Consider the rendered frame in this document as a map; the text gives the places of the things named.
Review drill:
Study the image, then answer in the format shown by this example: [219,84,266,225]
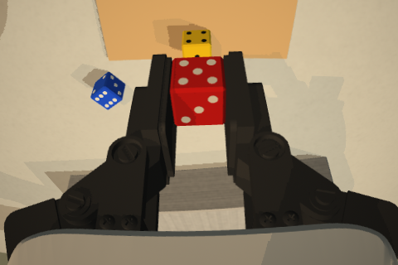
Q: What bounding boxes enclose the red die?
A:
[170,56,226,126]

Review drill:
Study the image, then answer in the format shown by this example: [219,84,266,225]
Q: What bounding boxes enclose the orange mat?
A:
[96,0,298,60]

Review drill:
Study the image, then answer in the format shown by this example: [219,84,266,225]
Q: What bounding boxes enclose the blue die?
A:
[90,72,125,110]

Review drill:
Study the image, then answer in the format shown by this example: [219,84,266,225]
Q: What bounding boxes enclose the yellow die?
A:
[182,30,211,58]

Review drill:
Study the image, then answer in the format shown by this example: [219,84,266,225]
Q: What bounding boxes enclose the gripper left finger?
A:
[4,54,177,261]

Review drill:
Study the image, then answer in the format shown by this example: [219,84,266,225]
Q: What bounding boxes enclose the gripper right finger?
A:
[223,51,398,260]

